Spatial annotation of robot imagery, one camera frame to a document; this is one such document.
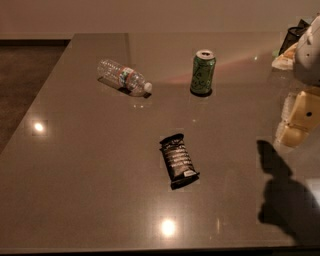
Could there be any pale clutter beside basket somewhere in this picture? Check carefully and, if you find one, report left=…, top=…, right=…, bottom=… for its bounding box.
left=271, top=43, right=297, bottom=70

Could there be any green soda can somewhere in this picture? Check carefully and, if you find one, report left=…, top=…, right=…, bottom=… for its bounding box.
left=190, top=49, right=216, bottom=97

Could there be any black wire basket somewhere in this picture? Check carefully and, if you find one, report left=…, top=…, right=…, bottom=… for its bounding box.
left=279, top=19, right=310, bottom=54

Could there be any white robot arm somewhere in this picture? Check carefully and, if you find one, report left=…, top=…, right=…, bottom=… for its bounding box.
left=272, top=15, right=320, bottom=151

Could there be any clear plastic water bottle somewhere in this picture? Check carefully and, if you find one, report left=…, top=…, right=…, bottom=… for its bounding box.
left=97, top=59, right=152, bottom=98

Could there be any black rxbar chocolate wrapper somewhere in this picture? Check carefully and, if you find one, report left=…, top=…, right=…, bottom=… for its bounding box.
left=160, top=133, right=200, bottom=190

